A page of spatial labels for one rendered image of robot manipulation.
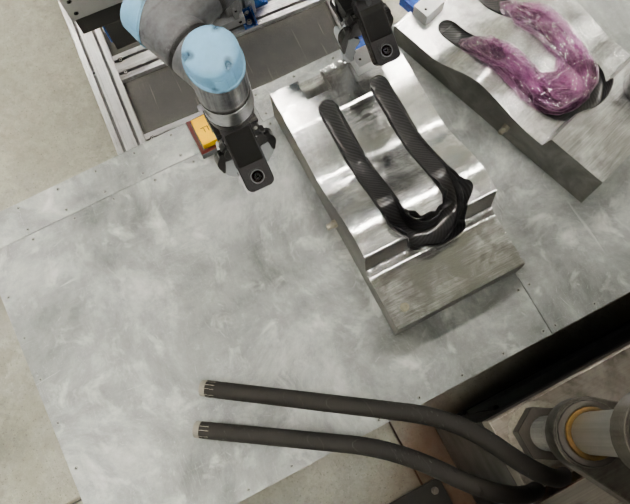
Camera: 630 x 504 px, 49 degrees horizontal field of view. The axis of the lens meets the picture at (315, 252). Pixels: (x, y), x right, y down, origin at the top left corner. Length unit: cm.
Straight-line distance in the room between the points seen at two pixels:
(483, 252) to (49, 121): 164
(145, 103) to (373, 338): 117
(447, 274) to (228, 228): 42
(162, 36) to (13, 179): 155
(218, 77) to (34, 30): 182
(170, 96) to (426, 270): 115
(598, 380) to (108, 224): 96
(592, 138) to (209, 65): 73
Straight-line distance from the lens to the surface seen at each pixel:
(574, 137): 133
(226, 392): 123
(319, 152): 127
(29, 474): 224
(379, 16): 119
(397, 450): 117
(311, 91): 135
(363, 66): 132
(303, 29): 220
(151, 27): 96
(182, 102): 213
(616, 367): 137
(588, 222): 140
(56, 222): 142
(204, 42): 90
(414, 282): 123
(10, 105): 256
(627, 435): 83
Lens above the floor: 206
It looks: 75 degrees down
